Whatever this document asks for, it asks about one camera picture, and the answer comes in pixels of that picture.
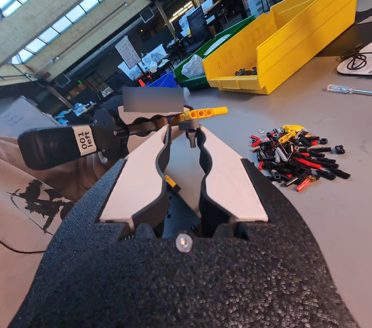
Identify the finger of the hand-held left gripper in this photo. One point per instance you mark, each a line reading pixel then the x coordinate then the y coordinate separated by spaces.
pixel 120 114
pixel 142 144

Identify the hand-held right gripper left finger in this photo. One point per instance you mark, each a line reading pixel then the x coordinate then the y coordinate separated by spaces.
pixel 136 185

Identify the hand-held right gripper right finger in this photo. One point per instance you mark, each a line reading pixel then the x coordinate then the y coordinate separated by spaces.
pixel 235 188

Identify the grey building connector piece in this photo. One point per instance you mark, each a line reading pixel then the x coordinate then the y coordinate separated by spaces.
pixel 189 126

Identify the long yellow building beam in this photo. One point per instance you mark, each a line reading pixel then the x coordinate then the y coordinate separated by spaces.
pixel 203 113

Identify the pile of small building parts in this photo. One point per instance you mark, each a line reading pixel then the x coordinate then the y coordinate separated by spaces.
pixel 296 156

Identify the grey desk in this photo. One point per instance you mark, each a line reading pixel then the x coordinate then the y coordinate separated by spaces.
pixel 319 217

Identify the black desk mat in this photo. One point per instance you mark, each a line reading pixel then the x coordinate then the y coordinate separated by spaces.
pixel 343 40

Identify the yellow black toy robot body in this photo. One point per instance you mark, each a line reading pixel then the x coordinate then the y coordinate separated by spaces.
pixel 180 208

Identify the blue plastic bin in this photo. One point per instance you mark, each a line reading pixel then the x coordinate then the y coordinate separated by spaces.
pixel 165 80

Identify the white sign on pole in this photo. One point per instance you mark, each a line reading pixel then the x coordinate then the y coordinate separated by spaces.
pixel 128 51

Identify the green plastic bin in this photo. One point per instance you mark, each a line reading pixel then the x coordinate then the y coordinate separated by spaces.
pixel 189 83

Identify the whiteboard on stand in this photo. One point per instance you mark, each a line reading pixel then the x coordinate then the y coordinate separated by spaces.
pixel 26 115

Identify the crumpled clear plastic bag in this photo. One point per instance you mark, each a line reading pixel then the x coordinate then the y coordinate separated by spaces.
pixel 193 67

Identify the heap of black building parts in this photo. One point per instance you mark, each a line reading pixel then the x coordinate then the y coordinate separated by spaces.
pixel 247 72

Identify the black office chair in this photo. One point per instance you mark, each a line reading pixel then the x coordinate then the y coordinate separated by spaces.
pixel 197 25

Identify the flat clear plastic bag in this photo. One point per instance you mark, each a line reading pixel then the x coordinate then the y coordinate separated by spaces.
pixel 218 43

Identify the person's beige sweatshirt torso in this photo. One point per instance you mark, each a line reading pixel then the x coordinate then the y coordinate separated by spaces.
pixel 17 217

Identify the yellow plastic bin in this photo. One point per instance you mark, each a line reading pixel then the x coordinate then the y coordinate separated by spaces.
pixel 290 51

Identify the white printed mat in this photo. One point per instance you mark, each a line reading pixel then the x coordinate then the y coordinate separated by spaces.
pixel 363 69

